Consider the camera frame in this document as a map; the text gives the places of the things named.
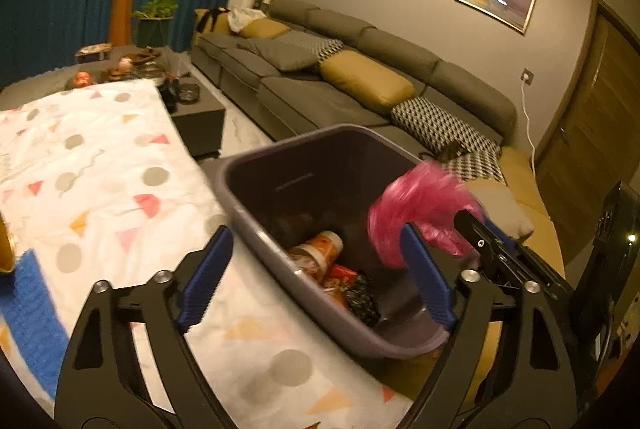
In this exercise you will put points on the red paper cup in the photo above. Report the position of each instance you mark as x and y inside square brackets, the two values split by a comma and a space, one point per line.
[342, 276]

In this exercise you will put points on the grey sofa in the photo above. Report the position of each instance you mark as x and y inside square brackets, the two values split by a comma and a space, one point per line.
[390, 41]

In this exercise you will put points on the wall socket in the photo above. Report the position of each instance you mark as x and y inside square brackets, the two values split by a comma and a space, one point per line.
[528, 75]

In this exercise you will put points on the large yellow cushion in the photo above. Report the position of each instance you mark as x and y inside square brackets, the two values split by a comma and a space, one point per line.
[367, 79]

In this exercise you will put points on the wooden door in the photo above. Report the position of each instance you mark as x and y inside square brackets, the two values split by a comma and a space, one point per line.
[590, 109]

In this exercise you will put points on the grey plastic bin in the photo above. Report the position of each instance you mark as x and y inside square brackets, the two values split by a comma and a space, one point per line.
[280, 179]

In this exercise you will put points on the orange labelled bottle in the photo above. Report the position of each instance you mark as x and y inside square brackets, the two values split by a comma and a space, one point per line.
[320, 249]

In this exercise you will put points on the wide black and white cushion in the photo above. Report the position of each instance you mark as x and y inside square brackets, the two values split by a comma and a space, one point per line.
[440, 124]

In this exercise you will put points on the white cloth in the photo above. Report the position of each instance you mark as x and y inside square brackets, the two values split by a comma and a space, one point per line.
[247, 16]

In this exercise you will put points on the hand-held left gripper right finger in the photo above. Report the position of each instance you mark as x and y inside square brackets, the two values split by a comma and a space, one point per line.
[430, 279]

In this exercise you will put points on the dark ashtray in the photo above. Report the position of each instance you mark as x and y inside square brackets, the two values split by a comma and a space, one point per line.
[187, 93]

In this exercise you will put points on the blue knitted cloth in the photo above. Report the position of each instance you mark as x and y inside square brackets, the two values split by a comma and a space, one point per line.
[30, 309]

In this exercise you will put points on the light grey cushion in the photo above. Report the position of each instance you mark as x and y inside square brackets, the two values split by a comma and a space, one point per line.
[505, 209]

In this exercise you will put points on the dark coffee table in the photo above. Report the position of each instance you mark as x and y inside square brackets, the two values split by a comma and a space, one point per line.
[200, 124]

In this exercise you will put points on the orange round ornament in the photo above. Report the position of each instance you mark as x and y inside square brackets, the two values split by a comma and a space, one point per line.
[81, 80]

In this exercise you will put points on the black and white patterned cushion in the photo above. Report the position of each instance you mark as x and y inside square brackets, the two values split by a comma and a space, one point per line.
[322, 46]

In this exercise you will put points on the small yellow cushion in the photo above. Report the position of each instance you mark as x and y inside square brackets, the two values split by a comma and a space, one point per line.
[265, 29]

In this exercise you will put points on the green plant in dark pot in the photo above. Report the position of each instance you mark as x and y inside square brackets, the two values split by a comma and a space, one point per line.
[155, 11]

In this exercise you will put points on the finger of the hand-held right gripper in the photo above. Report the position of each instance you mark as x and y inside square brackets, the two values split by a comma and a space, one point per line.
[500, 249]

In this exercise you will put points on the large pink plastic bag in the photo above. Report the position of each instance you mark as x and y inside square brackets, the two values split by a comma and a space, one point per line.
[420, 204]

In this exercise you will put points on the white patterned tablecloth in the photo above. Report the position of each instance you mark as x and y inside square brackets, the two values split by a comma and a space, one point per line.
[100, 189]

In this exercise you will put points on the brown tray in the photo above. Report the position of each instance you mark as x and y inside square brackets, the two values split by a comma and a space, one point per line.
[142, 57]

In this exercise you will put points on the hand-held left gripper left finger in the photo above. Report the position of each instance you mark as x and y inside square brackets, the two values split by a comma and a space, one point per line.
[210, 279]

